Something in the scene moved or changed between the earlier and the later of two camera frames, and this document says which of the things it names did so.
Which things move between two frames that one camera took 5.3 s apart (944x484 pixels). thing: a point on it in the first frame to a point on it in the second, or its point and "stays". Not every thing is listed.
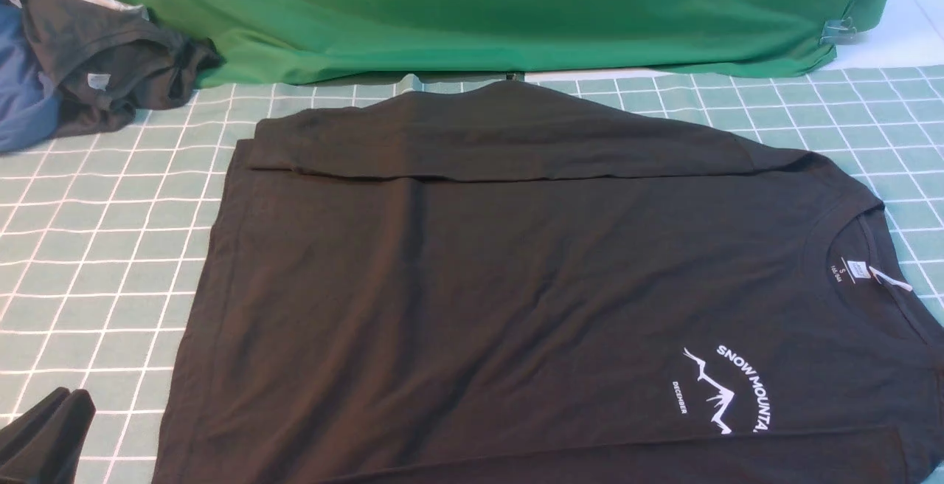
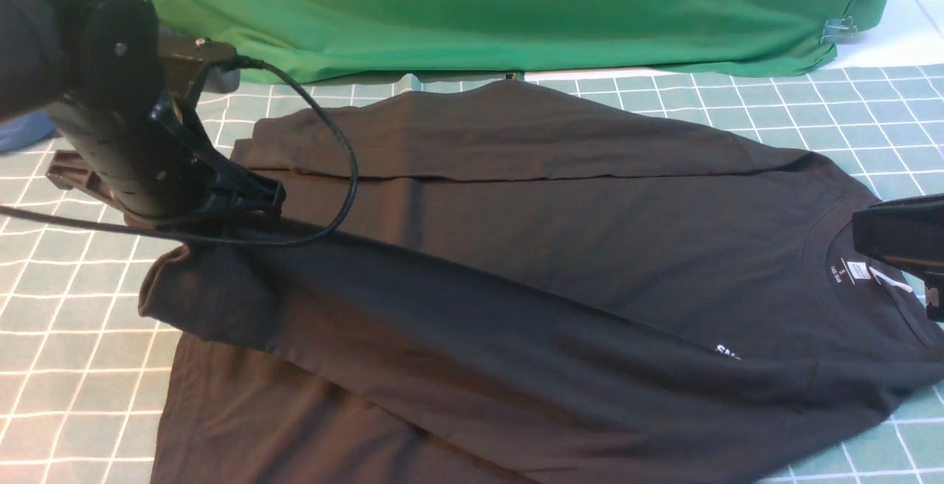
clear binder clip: (838, 32) stays
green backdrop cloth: (271, 16) stays
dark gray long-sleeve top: (488, 282) stays
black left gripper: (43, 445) to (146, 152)
